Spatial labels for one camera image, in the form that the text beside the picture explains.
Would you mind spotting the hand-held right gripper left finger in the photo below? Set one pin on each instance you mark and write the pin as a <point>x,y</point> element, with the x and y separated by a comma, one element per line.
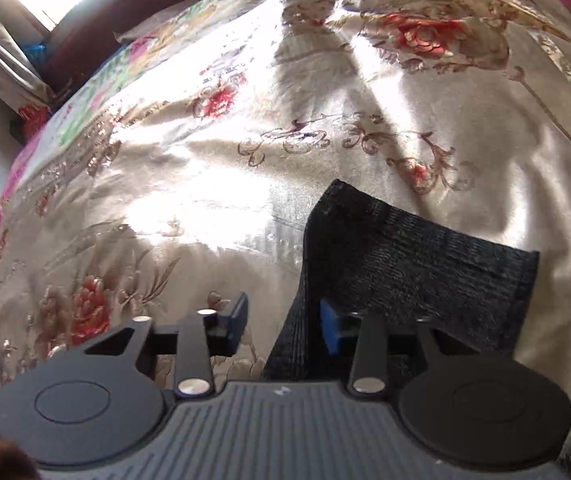
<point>238,316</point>

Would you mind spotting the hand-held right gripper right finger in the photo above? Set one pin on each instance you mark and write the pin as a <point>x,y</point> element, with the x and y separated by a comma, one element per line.
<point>329,327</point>

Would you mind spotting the black knit pants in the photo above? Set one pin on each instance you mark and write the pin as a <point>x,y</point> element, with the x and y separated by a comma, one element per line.
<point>405,270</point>

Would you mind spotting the floral satin bedspread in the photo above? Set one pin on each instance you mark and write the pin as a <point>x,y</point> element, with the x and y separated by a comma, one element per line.
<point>315,125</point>

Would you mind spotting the red gift bag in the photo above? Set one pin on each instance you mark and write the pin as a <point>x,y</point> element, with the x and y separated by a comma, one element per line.
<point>32,116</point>

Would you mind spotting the beige cloth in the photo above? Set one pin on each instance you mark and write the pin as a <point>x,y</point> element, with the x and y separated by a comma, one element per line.
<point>158,22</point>

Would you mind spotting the blue plastic bag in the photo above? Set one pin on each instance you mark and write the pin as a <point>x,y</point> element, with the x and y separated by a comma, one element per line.
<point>32,53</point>

